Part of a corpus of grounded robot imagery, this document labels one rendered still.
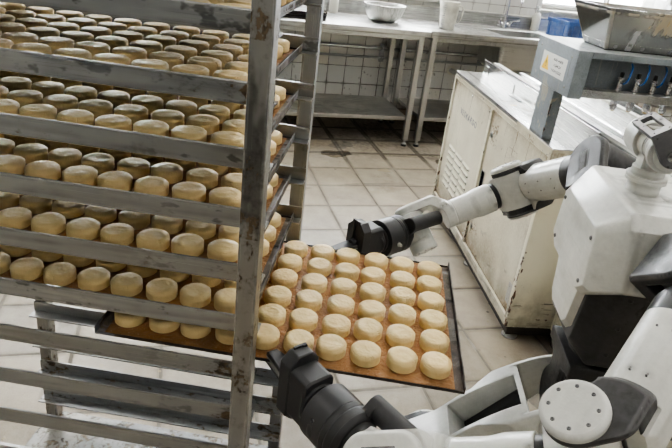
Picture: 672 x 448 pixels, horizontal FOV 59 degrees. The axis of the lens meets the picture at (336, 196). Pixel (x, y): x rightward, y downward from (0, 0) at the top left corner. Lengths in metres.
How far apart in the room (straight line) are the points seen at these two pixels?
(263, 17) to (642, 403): 0.61
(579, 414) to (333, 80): 4.53
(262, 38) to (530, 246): 1.76
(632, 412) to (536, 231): 1.61
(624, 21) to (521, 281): 0.99
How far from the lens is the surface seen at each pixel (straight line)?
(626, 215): 0.99
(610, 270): 1.00
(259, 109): 0.75
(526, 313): 2.51
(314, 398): 0.88
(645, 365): 0.80
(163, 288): 1.01
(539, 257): 2.38
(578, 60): 2.14
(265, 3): 0.73
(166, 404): 1.09
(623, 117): 2.79
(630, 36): 2.28
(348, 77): 5.13
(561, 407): 0.76
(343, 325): 1.04
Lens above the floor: 1.43
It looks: 24 degrees down
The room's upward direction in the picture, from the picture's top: 7 degrees clockwise
